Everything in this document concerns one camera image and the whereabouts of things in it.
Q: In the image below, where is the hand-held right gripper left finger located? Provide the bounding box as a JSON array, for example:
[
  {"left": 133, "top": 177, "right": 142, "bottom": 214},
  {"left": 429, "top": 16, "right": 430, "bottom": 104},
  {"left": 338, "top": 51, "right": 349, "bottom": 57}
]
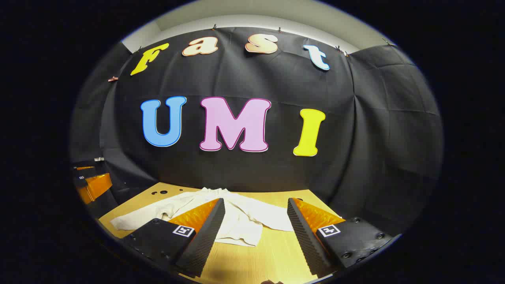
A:
[{"left": 120, "top": 198, "right": 226, "bottom": 278}]

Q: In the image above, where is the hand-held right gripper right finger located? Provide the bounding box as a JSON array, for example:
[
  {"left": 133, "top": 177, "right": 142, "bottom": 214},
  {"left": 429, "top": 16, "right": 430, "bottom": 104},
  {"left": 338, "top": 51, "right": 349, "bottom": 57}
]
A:
[{"left": 287, "top": 197, "right": 394, "bottom": 277}]

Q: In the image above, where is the cream hooded sweatshirt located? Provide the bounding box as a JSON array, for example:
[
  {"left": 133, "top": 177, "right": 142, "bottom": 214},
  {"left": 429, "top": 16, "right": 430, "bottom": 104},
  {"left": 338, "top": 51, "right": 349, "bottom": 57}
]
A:
[{"left": 110, "top": 187, "right": 294, "bottom": 247}]

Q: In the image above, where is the black backdrop cloth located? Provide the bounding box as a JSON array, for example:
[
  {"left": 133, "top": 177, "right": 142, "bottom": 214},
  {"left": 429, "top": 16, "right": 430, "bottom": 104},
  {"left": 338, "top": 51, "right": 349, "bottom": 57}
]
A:
[{"left": 69, "top": 27, "right": 444, "bottom": 237}]

